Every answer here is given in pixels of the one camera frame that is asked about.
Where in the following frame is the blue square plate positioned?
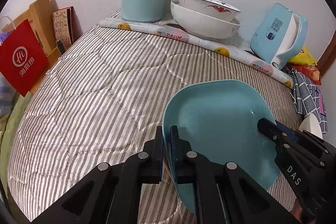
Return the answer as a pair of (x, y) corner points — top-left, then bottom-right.
(162, 79), (281, 214)

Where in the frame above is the grey checked folded cloth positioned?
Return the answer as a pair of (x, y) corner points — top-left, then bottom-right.
(291, 68), (327, 134)

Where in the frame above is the red chips bag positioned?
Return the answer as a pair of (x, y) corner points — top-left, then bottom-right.
(288, 64), (321, 85)

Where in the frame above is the yellow chips bag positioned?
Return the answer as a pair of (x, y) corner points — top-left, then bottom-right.
(294, 46), (317, 66)

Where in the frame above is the rolled patterned plastic sheet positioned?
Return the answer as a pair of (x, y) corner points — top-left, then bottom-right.
(99, 19), (294, 89)

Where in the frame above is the light blue electric kettle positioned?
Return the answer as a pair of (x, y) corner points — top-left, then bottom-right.
(250, 3), (307, 70)

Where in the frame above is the striped quilted bedcover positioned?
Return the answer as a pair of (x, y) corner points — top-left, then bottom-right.
(7, 24), (301, 220)

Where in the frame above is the large white ceramic bowl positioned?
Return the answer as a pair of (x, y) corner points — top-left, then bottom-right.
(170, 0), (240, 40)

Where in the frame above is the green blanket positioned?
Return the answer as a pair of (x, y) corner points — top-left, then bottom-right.
(0, 92), (32, 188)

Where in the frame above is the blue striped fabric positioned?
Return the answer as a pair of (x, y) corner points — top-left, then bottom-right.
(0, 75), (16, 116)

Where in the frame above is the blue patterned ceramic bowl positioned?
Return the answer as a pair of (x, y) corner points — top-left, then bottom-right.
(178, 0), (241, 22)

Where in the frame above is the red paper shopping bag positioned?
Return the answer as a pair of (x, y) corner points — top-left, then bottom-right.
(1, 20), (49, 96)

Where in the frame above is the patterned notebook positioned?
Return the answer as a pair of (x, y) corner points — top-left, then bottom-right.
(52, 6), (75, 50)

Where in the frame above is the brown wooden door frame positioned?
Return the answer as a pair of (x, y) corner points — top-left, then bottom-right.
(317, 31), (336, 77)

